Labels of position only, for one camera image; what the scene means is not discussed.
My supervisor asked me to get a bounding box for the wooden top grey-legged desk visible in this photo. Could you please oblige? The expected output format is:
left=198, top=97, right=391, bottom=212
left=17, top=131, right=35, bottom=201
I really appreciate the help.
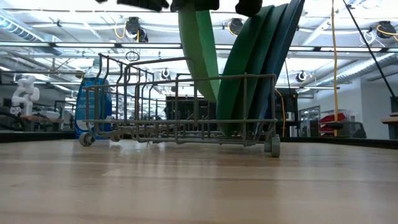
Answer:
left=381, top=111, right=398, bottom=141

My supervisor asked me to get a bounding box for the black equipment cabinet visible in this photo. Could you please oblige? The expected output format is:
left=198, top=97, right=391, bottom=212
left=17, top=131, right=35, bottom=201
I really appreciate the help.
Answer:
left=164, top=95, right=218, bottom=132

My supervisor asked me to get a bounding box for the black aluminium table frame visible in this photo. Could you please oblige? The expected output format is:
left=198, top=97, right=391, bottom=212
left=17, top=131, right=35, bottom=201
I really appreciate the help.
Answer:
left=0, top=129, right=398, bottom=151

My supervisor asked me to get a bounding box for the yellow cable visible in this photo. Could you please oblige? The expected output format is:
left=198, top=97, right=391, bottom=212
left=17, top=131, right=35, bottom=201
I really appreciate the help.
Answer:
left=274, top=88, right=287, bottom=138

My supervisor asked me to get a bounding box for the grey wire dish rack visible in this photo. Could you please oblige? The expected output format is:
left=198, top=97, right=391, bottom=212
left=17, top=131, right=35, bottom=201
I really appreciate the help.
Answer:
left=78, top=53, right=281, bottom=158

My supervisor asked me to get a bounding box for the black ceiling cord reel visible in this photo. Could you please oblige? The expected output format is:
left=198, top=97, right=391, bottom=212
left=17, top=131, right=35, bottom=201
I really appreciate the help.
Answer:
left=369, top=20, right=398, bottom=40
left=125, top=16, right=149, bottom=44
left=228, top=17, right=243, bottom=37

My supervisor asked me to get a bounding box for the blue dish soap bottle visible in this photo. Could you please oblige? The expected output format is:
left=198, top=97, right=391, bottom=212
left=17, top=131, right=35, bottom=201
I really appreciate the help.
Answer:
left=74, top=58, right=113, bottom=141

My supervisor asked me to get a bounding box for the yellow hanging cord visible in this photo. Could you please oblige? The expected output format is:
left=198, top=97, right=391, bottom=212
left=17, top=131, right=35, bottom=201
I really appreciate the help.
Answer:
left=330, top=0, right=341, bottom=138

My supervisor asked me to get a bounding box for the teal plate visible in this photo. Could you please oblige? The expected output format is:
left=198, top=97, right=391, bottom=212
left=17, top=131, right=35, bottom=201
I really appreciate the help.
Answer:
left=216, top=4, right=276, bottom=138

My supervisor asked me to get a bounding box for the silver ventilation duct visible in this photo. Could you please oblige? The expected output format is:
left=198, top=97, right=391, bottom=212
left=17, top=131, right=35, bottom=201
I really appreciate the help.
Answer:
left=312, top=52, right=398, bottom=87
left=0, top=8, right=65, bottom=57

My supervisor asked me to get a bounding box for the black hanging cable loop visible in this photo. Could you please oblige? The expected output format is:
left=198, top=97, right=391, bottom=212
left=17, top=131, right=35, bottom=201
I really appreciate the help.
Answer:
left=124, top=50, right=141, bottom=62

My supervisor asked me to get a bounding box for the light green plate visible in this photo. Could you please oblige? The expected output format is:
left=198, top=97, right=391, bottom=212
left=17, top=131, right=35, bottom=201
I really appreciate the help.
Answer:
left=177, top=2, right=221, bottom=103

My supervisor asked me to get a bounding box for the red plastic storage bin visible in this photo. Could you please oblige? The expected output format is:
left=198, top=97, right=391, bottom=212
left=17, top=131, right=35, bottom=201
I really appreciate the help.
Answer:
left=319, top=112, right=347, bottom=134

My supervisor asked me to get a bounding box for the blue plate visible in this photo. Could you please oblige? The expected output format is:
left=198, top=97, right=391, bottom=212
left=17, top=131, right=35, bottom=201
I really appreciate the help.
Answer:
left=251, top=0, right=306, bottom=138

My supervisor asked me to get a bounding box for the long ceiling light strip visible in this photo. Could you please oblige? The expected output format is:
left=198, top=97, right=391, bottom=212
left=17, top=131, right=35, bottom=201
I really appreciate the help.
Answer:
left=0, top=41, right=398, bottom=52

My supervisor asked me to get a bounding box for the black hanging cord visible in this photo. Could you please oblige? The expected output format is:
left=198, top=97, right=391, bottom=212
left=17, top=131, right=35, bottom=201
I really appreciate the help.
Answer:
left=341, top=0, right=398, bottom=106

